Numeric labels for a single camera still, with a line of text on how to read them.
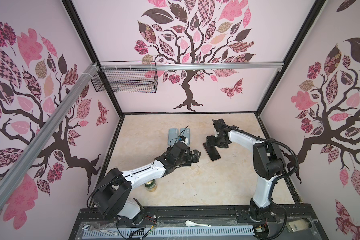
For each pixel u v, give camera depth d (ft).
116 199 1.36
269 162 1.68
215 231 2.29
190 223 2.34
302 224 2.26
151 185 2.47
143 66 2.95
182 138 2.49
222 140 2.61
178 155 2.11
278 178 1.71
